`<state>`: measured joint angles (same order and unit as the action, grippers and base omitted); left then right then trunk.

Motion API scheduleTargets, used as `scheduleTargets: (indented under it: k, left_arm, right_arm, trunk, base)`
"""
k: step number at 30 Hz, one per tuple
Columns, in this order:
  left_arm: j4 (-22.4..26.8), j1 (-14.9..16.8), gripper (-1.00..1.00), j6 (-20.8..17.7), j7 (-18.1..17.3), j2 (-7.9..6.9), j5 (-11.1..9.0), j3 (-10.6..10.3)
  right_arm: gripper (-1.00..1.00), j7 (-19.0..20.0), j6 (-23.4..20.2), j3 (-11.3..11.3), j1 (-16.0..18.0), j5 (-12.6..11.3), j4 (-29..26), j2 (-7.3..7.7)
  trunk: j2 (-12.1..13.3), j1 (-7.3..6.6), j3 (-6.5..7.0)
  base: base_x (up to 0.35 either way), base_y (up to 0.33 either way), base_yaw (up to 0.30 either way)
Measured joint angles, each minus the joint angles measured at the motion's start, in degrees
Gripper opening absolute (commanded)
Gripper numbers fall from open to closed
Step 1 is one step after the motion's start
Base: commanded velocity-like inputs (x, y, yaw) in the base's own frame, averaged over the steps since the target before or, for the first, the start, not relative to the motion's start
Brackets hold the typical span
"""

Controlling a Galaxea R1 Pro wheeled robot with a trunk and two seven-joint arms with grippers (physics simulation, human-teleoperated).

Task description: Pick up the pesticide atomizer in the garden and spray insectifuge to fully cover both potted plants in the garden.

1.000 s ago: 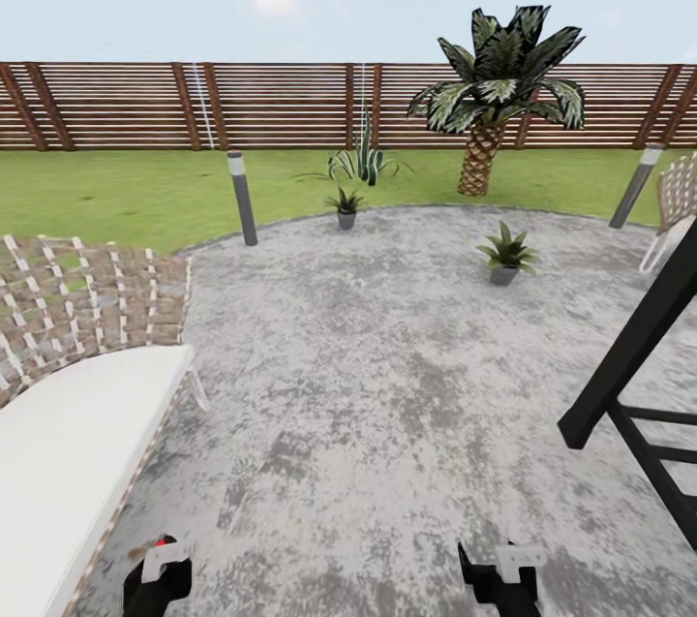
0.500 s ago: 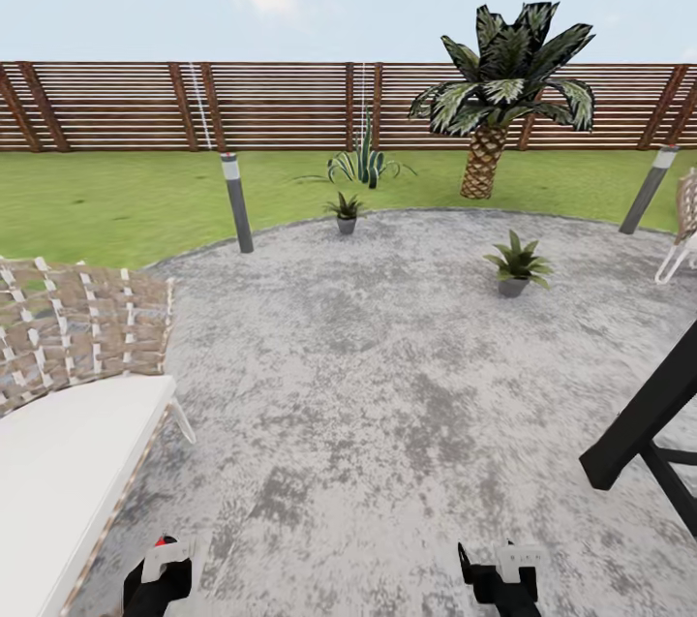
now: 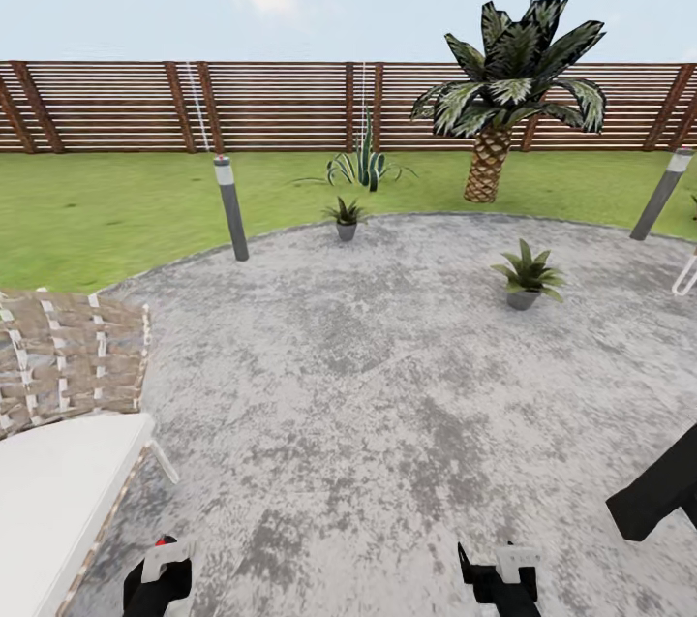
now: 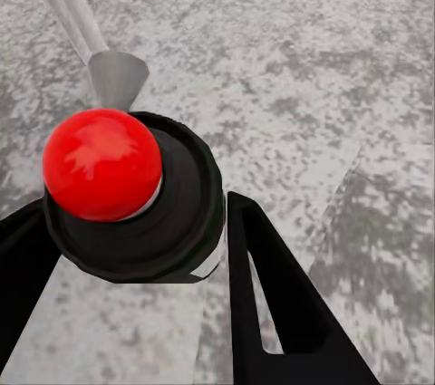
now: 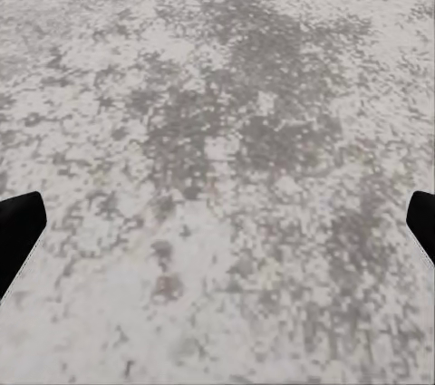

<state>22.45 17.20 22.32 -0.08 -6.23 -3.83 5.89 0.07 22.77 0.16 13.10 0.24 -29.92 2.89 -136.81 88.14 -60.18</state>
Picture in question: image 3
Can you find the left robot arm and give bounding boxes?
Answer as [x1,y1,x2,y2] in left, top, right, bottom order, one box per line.
[123,539,201,617]

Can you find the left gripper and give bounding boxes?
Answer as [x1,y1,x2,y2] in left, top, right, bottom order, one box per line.
[123,560,192,617]

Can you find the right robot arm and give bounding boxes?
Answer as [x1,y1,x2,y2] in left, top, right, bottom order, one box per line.
[457,542,547,617]

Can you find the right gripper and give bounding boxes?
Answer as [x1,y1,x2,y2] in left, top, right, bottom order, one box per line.
[457,542,537,617]

